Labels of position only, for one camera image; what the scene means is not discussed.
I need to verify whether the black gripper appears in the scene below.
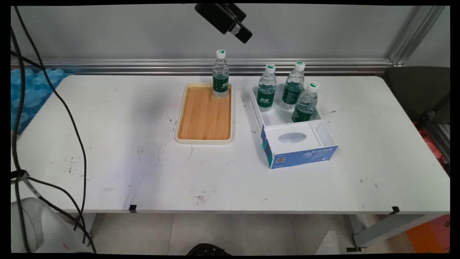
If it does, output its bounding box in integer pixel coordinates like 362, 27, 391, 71
195, 4, 253, 44

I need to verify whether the green label water bottle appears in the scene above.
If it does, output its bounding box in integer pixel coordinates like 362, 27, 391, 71
212, 49, 230, 99
281, 62, 306, 110
257, 64, 277, 113
291, 82, 320, 123

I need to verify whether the bamboo tray with white rim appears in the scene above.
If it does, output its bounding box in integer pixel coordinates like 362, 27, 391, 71
175, 83, 235, 145

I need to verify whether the white and blue cardboard box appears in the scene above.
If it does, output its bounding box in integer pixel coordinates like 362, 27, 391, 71
249, 83, 339, 169

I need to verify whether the red bag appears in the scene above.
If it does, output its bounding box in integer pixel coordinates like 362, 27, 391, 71
415, 122, 450, 167

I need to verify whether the black round floor object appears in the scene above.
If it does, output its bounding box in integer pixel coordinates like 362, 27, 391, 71
186, 243, 233, 256

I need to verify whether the grey table leg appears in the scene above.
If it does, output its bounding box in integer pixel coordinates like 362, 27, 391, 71
351, 214, 433, 249

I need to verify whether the orange box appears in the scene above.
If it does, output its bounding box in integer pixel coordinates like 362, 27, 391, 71
405, 215, 450, 254

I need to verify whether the horizontal aluminium frame rail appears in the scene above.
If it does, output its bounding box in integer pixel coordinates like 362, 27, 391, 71
11, 58, 396, 75

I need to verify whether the upright aluminium frame post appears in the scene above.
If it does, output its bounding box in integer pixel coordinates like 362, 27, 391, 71
388, 5, 447, 67

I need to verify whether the thin black background cable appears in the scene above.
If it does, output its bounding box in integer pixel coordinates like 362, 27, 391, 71
11, 50, 46, 71

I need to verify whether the black cable at arm base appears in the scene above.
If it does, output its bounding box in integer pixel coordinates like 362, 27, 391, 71
11, 169, 97, 253

